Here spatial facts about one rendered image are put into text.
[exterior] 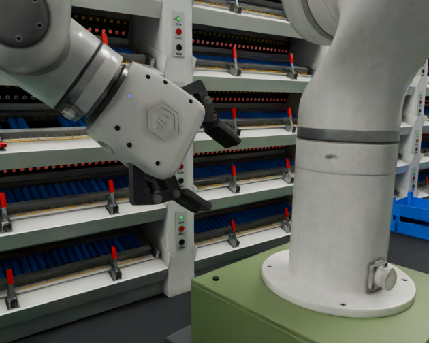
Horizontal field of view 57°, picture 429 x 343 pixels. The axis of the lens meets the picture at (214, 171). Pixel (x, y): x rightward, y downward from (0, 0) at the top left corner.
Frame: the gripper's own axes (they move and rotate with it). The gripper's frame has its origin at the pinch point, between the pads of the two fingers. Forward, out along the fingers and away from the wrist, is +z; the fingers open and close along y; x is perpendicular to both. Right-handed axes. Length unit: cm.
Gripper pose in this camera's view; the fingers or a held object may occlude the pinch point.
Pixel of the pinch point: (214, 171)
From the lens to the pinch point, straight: 47.8
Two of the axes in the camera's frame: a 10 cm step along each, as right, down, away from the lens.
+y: 3.9, -8.4, 3.7
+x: -5.4, 1.2, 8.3
